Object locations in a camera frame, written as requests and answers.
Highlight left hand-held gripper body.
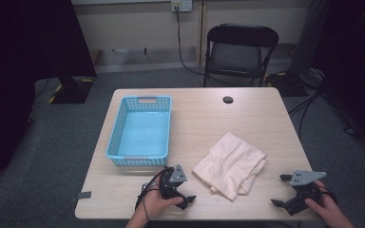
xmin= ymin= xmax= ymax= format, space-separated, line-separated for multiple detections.
xmin=159 ymin=163 xmax=188 ymax=204

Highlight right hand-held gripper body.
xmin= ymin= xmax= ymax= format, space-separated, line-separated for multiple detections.
xmin=283 ymin=169 xmax=328 ymax=217

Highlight blue plastic basket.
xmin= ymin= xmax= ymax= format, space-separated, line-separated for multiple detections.
xmin=105 ymin=95 xmax=173 ymax=168

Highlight pale pink cloth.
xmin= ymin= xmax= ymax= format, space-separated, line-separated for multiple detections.
xmin=191 ymin=131 xmax=267 ymax=202

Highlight person's left hand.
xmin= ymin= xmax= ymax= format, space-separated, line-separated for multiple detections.
xmin=135 ymin=184 xmax=184 ymax=220

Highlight person's right hand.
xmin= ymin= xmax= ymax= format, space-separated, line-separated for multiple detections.
xmin=304 ymin=180 xmax=340 ymax=223

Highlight black stand base striped tape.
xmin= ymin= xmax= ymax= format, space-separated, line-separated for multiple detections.
xmin=47 ymin=75 xmax=96 ymax=105

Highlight dark curtain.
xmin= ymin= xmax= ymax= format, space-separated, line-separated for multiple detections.
xmin=0 ymin=0 xmax=98 ymax=184
xmin=310 ymin=0 xmax=365 ymax=156

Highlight black folding chair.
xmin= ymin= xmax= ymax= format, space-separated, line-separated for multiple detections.
xmin=202 ymin=23 xmax=279 ymax=88

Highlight black floor cables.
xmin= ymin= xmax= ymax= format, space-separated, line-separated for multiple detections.
xmin=287 ymin=70 xmax=362 ymax=137

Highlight black wall cable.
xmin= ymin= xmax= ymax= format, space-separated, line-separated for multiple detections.
xmin=174 ymin=6 xmax=206 ymax=78

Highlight white wall socket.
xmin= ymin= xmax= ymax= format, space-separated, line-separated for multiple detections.
xmin=170 ymin=0 xmax=193 ymax=13

